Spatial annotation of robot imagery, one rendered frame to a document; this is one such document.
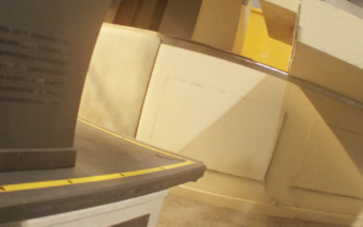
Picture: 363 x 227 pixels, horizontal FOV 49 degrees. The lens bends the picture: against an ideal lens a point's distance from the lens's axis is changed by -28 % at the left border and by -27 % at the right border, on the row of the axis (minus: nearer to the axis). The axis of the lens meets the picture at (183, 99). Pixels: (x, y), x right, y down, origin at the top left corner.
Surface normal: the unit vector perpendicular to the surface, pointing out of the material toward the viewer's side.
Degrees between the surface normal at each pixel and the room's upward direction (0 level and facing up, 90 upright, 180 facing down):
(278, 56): 90
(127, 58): 90
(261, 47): 90
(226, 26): 90
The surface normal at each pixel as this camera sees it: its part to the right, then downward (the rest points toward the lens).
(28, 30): 0.91, 0.26
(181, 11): -0.19, 0.00
